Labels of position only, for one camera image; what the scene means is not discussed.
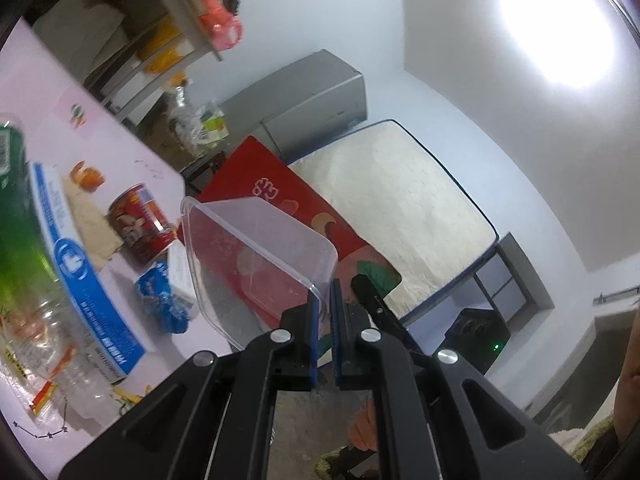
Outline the blue and white toothpaste box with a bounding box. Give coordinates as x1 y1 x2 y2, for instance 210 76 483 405
29 161 147 387

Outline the beige cushion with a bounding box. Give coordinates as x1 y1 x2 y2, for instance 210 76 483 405
34 0 128 63

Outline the white and green carton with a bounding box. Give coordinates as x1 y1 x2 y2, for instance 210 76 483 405
199 104 232 147

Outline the black speaker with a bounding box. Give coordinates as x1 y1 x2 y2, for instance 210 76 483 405
439 307 512 377

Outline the beige cloth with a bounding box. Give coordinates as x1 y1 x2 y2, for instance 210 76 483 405
62 179 124 272

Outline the yellow plastic bag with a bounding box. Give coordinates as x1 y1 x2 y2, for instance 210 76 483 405
136 14 187 77

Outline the fuzzy blanket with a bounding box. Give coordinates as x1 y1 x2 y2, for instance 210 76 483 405
545 412 620 467

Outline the person's right hand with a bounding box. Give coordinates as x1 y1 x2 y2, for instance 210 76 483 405
350 397 377 453

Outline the red tin can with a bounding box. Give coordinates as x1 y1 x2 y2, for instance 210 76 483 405
107 183 177 266

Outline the clear plastic food container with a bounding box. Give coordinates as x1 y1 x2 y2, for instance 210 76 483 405
180 196 339 352

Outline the blue wrapper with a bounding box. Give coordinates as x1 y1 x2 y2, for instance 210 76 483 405
134 261 195 336

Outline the metal wall rail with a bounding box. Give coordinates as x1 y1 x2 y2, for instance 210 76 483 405
592 284 640 307

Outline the beige mattress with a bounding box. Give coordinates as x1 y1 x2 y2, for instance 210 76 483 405
287 119 501 328

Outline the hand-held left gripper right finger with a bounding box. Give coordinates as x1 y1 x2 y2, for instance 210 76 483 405
331 280 586 480

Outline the metal shelf with items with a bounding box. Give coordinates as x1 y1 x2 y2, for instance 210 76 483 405
82 0 227 123

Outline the pink printed tablecloth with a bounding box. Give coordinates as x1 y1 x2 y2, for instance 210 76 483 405
0 15 237 463

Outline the clear plastic bottle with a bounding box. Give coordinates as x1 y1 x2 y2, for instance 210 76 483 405
171 85 195 128

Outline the red plastic bag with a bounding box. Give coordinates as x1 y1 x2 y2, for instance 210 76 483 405
196 0 246 54

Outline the grey cabinet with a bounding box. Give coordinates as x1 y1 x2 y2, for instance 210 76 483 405
219 49 367 166
474 232 556 322

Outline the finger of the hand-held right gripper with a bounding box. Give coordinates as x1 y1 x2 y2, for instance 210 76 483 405
351 274 425 357

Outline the small white box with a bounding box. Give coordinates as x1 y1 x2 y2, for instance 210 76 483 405
166 241 200 312

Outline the green plastic bottle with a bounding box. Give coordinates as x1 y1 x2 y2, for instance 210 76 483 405
0 114 116 418

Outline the clear wrapper with red stripes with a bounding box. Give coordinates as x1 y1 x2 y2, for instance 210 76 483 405
0 305 143 423

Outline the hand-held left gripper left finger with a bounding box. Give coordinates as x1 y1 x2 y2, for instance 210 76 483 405
59 294 322 480

